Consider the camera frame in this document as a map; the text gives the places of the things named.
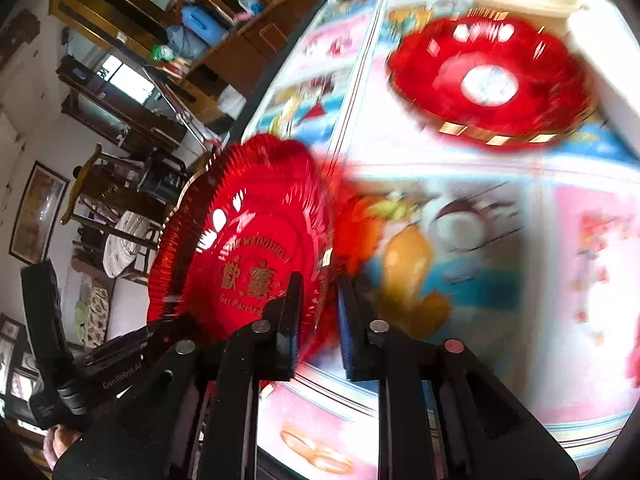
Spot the blue plastic jug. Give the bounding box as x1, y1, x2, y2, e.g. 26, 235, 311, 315
181, 6, 228, 47

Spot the red plate gold rim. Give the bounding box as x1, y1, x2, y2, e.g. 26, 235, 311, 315
386, 11, 594, 152

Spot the framed wall picture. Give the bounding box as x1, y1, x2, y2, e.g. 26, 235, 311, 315
9, 162, 70, 264

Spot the colourful patterned tablecloth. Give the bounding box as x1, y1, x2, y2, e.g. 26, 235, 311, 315
236, 0, 639, 479

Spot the white foam bowl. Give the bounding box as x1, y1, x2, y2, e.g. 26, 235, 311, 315
567, 0, 639, 142

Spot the wooden chair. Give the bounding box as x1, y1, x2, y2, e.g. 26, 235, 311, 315
60, 144, 189, 285

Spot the red wedding plate gold text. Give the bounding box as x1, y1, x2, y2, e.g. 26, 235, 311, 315
146, 134, 333, 356

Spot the wooden shelf cabinet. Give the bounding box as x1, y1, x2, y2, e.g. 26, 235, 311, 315
49, 0, 319, 119

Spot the person's left hand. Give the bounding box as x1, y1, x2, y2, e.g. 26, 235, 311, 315
42, 425, 81, 470

